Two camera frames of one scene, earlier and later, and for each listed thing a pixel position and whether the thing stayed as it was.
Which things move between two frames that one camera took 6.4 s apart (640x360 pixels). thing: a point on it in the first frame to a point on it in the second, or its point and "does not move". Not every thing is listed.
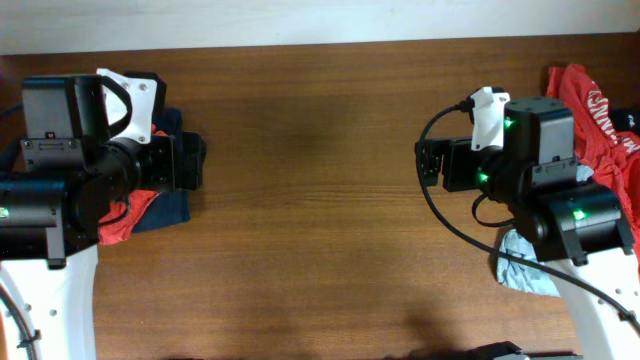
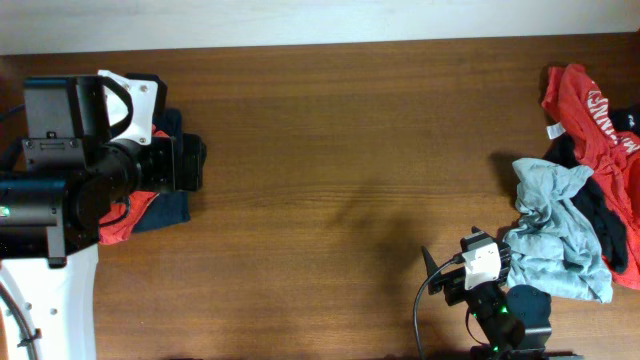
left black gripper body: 160,170 does not move
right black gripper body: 464,164 to 455,282
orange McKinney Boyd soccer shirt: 115,232 does not move
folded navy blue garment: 172,206 does not move
